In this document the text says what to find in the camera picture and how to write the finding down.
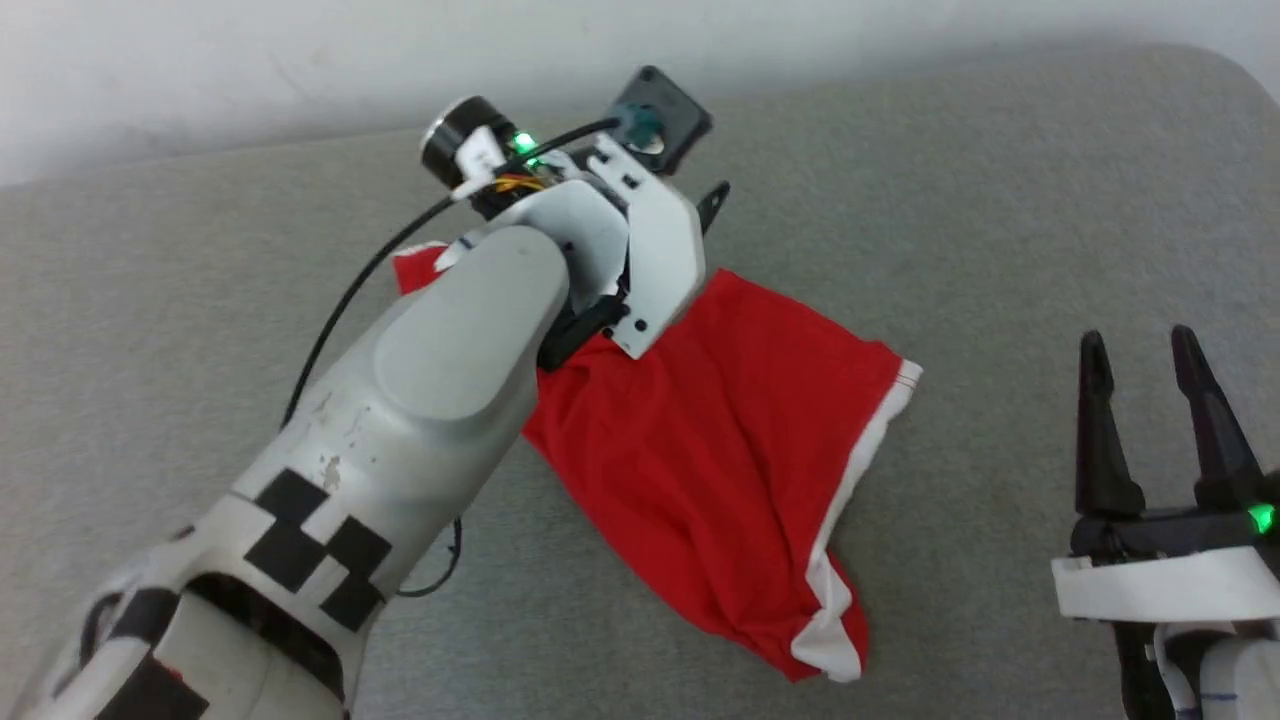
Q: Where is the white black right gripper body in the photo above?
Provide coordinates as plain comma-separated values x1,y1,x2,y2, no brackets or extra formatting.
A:
1050,500,1280,623

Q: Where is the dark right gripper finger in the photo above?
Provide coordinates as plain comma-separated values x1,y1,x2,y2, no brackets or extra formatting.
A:
1170,324,1266,511
1075,330,1147,519

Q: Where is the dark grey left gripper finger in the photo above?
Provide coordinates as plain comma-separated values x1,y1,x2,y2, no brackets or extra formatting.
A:
698,181,732,237

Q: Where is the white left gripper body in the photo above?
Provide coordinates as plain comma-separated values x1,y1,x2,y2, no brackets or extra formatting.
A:
468,135,707,373

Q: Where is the red garment with white trim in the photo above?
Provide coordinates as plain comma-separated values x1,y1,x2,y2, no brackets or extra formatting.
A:
393,243,923,684

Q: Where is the grey fabric sofa cushion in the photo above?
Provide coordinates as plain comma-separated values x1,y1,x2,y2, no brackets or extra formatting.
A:
0,40,1280,720

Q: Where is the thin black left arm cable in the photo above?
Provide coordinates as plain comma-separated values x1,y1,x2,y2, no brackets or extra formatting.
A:
283,117,623,599

